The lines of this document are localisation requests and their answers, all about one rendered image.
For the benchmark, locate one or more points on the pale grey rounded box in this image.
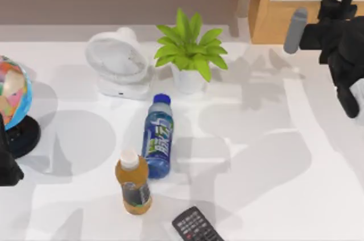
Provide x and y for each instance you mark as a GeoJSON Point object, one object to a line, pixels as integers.
{"type": "Point", "coordinates": [295, 30]}

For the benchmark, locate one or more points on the green plant in white pot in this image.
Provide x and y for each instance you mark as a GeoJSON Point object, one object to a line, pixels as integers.
{"type": "Point", "coordinates": [189, 47]}

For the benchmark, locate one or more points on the blue bottle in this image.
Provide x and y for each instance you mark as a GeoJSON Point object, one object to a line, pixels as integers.
{"type": "Point", "coordinates": [159, 138]}

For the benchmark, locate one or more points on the white desk fan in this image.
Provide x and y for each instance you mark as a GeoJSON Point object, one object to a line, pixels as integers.
{"type": "Point", "coordinates": [116, 62]}

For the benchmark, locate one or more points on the black remote control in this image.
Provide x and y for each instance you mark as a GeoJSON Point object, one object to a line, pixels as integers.
{"type": "Point", "coordinates": [196, 225]}

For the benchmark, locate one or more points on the amber bottle with white cap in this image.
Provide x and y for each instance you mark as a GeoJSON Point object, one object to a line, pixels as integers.
{"type": "Point", "coordinates": [133, 181]}

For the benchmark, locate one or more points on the colourful globe on black stand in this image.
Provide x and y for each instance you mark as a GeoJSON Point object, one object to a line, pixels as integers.
{"type": "Point", "coordinates": [12, 93]}

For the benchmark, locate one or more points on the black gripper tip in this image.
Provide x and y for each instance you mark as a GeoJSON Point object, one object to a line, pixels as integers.
{"type": "Point", "coordinates": [7, 161]}

